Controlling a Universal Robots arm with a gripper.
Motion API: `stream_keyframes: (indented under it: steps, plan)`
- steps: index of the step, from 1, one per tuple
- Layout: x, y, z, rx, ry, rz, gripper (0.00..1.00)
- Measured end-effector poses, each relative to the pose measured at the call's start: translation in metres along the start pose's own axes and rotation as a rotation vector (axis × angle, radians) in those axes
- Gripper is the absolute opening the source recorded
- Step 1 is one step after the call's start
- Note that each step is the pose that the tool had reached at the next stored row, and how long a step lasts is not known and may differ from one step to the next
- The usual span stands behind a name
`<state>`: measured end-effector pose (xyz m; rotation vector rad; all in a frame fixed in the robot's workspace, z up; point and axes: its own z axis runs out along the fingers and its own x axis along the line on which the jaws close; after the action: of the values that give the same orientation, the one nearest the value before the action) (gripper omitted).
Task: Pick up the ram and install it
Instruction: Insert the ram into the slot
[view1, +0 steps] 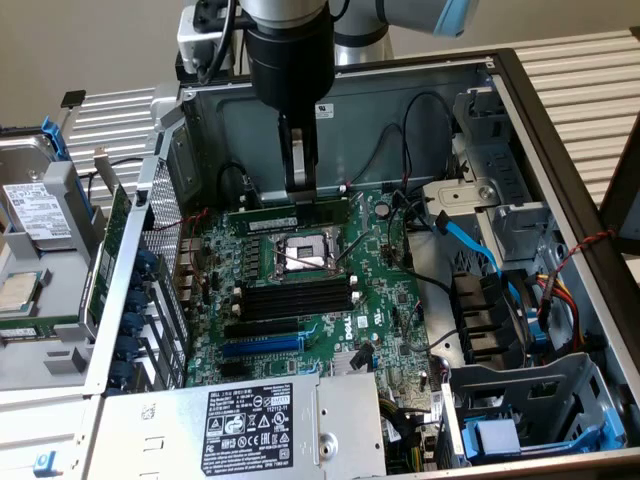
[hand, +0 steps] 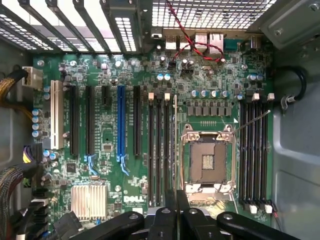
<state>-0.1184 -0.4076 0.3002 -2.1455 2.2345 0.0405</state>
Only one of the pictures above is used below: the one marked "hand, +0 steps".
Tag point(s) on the metal USB port block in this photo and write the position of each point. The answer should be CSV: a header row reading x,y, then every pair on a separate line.
x,y
183,42
170,42

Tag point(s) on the metal CPU socket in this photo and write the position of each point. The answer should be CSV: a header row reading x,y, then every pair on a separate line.
x,y
208,160

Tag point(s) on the metal network port stack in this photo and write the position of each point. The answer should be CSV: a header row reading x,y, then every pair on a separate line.
x,y
216,43
201,42

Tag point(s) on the metal socket cover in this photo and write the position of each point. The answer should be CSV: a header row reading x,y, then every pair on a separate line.
x,y
212,198

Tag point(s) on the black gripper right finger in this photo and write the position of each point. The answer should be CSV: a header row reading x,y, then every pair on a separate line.
x,y
195,225

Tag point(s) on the blue serial port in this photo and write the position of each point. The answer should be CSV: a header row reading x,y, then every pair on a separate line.
x,y
230,43

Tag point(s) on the black main power plug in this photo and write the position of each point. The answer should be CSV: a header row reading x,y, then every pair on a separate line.
x,y
33,153

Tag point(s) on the thin metal locking lever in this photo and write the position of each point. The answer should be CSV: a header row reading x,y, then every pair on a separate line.
x,y
252,120
182,162

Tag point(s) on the green Dell motherboard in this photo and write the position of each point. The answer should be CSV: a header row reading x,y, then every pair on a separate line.
x,y
107,125

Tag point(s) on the white expansion slot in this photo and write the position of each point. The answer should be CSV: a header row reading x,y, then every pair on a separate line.
x,y
56,115

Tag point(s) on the short black expansion slot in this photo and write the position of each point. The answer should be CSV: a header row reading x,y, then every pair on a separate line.
x,y
106,95

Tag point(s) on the blue expansion slot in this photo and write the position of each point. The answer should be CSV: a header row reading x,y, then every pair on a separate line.
x,y
121,120

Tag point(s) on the silver finned chipset heatsink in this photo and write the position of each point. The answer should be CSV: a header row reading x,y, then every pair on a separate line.
x,y
88,202

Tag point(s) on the open black PC case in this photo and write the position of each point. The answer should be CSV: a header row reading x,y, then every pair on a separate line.
x,y
295,150

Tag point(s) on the white power plug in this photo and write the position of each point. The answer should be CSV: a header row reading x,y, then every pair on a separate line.
x,y
33,77

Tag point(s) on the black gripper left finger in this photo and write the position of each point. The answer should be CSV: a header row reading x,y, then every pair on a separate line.
x,y
163,225

